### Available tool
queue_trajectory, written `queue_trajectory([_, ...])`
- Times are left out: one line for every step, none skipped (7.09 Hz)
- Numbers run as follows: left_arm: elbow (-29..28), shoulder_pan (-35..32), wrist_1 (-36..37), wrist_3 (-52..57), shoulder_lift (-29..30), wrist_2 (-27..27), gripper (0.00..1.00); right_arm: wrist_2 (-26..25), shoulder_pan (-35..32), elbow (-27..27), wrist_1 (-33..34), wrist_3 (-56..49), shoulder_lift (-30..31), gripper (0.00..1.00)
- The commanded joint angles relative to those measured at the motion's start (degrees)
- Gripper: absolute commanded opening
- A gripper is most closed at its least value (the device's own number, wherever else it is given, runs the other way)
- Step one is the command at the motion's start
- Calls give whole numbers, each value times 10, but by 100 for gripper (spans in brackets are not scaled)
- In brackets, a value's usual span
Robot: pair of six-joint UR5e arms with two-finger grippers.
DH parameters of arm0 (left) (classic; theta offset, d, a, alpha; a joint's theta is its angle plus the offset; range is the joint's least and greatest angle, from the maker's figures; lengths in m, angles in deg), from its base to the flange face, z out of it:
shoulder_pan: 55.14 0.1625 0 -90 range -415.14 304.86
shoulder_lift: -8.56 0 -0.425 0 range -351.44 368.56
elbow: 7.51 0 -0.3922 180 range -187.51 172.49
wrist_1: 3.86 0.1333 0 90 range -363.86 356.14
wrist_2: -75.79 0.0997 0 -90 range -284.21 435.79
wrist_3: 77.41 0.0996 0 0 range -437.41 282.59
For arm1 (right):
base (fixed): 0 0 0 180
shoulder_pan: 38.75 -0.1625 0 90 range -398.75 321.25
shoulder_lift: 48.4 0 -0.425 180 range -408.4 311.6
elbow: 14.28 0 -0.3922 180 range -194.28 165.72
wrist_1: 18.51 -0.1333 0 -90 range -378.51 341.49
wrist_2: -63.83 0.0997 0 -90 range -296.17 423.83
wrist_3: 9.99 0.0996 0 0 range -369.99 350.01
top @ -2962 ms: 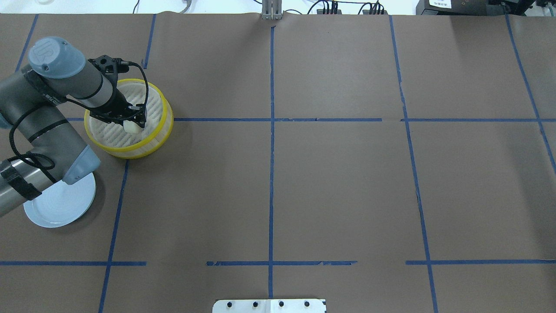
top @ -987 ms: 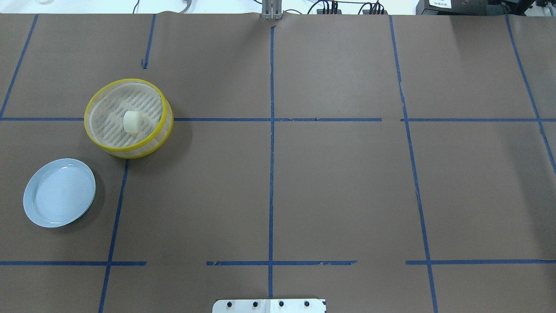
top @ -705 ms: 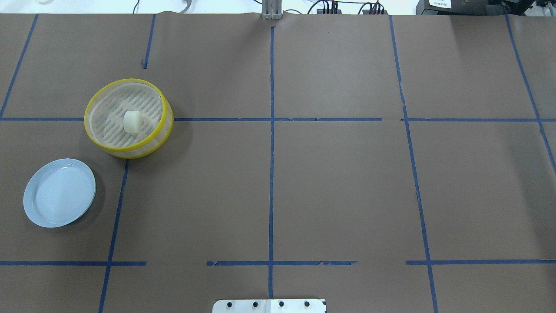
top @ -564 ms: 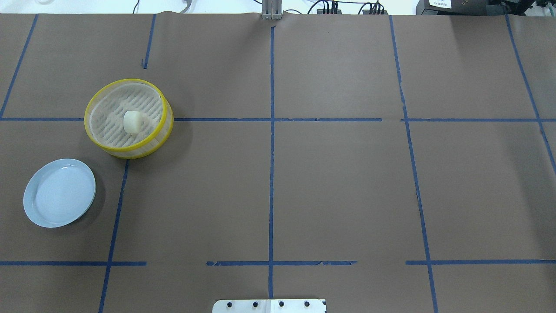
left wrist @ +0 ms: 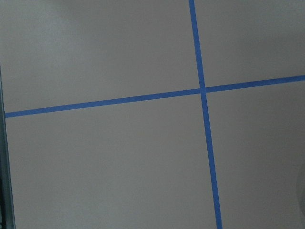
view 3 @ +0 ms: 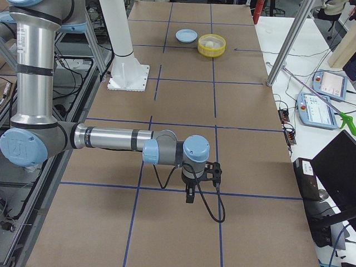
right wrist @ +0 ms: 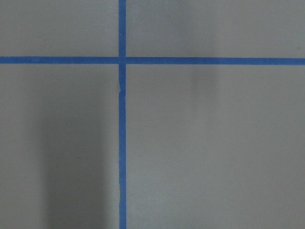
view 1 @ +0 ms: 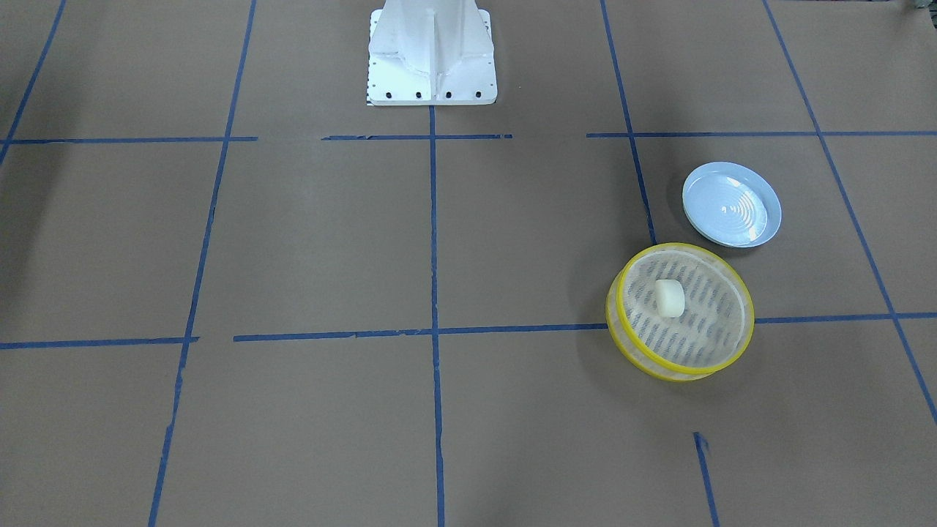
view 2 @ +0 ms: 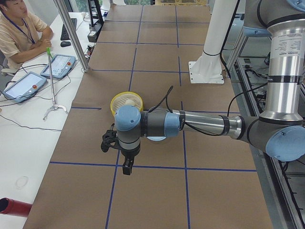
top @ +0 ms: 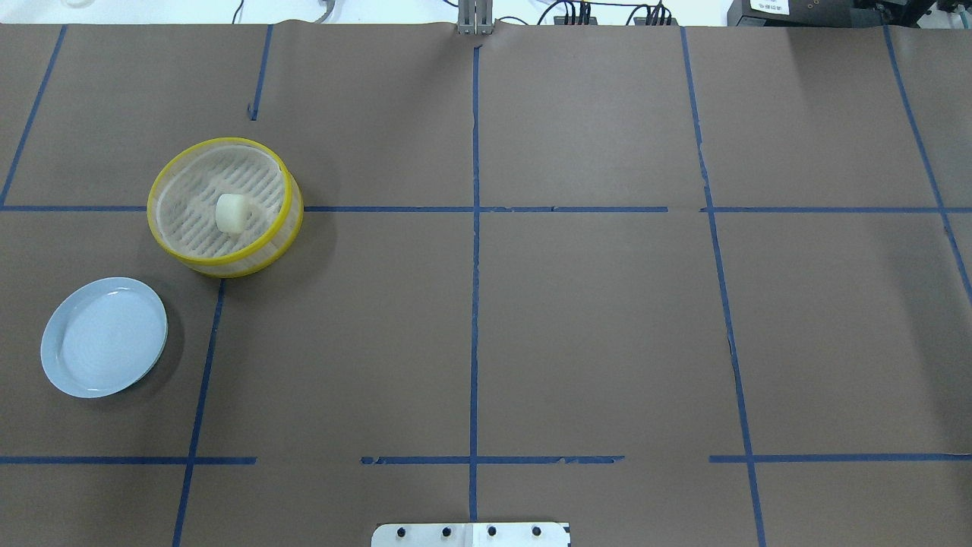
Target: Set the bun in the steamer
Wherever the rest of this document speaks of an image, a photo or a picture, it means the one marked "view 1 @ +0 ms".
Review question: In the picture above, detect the white steamed bun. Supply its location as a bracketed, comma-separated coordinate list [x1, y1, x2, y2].
[654, 279, 686, 319]

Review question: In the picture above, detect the yellow rimmed bamboo steamer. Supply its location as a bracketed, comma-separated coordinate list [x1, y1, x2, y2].
[605, 243, 756, 383]

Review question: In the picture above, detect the white mesh steamer liner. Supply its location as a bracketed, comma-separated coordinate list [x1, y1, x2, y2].
[622, 253, 750, 367]

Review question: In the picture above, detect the light blue plate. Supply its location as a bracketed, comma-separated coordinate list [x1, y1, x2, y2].
[682, 162, 783, 249]

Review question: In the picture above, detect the white camera stand base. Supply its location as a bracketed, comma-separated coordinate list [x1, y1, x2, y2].
[366, 1, 499, 106]

